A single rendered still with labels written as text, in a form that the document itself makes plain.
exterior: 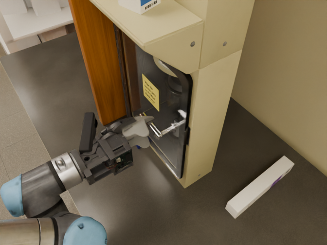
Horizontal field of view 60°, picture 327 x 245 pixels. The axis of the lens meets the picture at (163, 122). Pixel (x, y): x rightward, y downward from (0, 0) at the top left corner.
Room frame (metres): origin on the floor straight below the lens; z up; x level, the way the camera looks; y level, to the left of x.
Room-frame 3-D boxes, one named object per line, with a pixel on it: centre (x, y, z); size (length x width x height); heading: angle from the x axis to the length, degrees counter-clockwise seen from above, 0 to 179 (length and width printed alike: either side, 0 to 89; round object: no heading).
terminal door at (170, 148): (0.53, 0.03, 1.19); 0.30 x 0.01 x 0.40; 34
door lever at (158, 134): (0.45, 0.02, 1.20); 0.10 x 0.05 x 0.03; 34
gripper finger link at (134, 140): (0.42, 0.05, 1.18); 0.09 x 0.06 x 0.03; 125
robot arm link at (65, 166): (0.32, 0.21, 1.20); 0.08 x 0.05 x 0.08; 35
